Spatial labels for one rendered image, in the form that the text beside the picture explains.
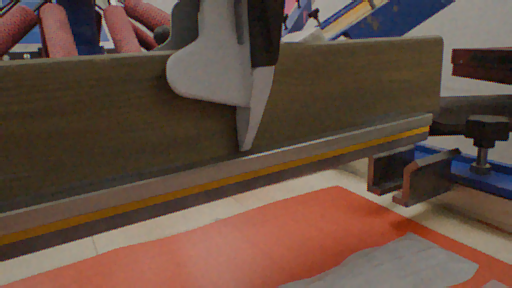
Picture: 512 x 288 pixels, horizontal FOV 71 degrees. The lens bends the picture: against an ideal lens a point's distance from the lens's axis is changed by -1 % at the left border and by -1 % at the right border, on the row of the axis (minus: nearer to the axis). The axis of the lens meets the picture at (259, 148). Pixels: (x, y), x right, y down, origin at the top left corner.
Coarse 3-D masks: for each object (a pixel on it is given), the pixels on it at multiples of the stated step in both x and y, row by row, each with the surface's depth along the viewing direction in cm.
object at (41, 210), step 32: (352, 128) 27; (384, 128) 28; (416, 128) 30; (224, 160) 21; (256, 160) 22; (288, 160) 24; (64, 192) 18; (96, 192) 18; (128, 192) 18; (160, 192) 19; (0, 224) 16; (32, 224) 16
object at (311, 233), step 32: (320, 192) 46; (352, 192) 46; (224, 224) 39; (256, 224) 39; (288, 224) 38; (320, 224) 38; (352, 224) 38; (384, 224) 38; (416, 224) 37; (224, 256) 33; (256, 256) 33; (288, 256) 33; (320, 256) 33; (480, 256) 32
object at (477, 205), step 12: (348, 168) 53; (360, 168) 51; (456, 192) 39; (468, 192) 38; (480, 192) 37; (432, 204) 42; (444, 204) 40; (456, 204) 39; (468, 204) 38; (480, 204) 37; (492, 204) 36; (504, 204) 35; (468, 216) 38; (480, 216) 37; (492, 216) 36; (504, 216) 35; (504, 228) 35
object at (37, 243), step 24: (384, 144) 32; (408, 144) 34; (288, 168) 27; (312, 168) 28; (216, 192) 24; (240, 192) 25; (120, 216) 21; (144, 216) 22; (24, 240) 18; (48, 240) 19; (72, 240) 20
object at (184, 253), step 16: (160, 240) 36; (176, 240) 36; (192, 240) 36; (96, 256) 34; (112, 256) 34; (128, 256) 33; (144, 256) 33; (160, 256) 33; (176, 256) 33; (192, 256) 33; (208, 256) 33; (48, 272) 31; (64, 272) 31; (80, 272) 31; (96, 272) 31; (112, 272) 31; (128, 272) 31; (144, 272) 31; (160, 272) 31; (176, 272) 31; (192, 272) 31; (208, 272) 31; (224, 272) 31
